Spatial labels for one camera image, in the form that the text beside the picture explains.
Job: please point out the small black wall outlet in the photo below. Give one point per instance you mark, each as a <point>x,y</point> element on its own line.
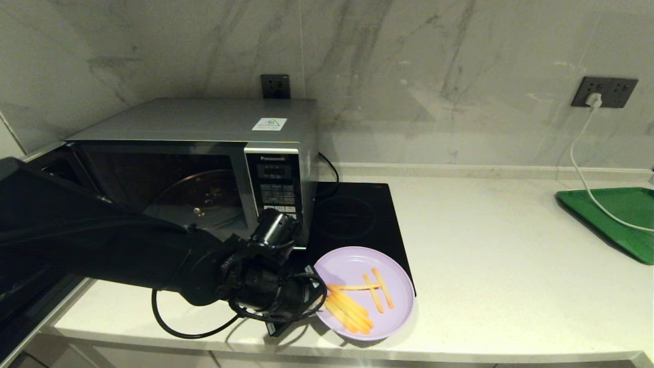
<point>276,86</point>

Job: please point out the white power plug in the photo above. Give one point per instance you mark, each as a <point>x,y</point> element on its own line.
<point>594,100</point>

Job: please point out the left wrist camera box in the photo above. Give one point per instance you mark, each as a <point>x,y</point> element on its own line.
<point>278,328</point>

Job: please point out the silver Panasonic microwave oven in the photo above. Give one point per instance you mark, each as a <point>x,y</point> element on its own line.
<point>204,120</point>

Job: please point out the green plastic tray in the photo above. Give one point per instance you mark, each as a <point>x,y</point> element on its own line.
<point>628,204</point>

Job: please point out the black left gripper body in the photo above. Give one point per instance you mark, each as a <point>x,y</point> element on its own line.
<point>276,291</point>

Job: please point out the orange french fry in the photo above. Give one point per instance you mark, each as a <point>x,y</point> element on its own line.
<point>373,294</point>
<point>352,304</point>
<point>355,313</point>
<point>357,287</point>
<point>350,317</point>
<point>340,318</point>
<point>383,289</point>

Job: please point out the white warning sticker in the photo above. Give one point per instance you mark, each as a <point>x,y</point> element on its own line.
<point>269,124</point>

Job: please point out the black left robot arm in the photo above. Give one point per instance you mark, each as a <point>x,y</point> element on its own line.
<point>102,245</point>

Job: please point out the black induction cooktop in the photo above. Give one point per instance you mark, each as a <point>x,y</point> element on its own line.
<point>357,214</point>

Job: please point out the wide black wall outlet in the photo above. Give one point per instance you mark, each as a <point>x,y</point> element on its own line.
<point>619,92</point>

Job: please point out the purple plate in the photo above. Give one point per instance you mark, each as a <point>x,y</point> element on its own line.
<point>357,266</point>

